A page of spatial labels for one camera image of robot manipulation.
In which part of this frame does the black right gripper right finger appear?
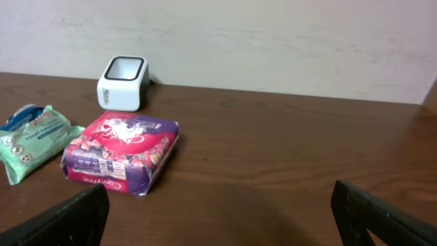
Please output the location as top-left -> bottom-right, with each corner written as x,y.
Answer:
330,180 -> 436,246

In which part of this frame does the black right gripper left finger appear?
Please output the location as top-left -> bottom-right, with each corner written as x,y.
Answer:
1,184 -> 110,246

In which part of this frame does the red purple Carefree pad pack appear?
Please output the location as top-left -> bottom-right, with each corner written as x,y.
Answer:
61,111 -> 179,196

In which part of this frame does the green tissue pack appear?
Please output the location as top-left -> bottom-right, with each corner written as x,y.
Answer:
1,105 -> 84,185

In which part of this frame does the blue snack packet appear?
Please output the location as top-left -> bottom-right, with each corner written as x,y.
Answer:
1,104 -> 44,132

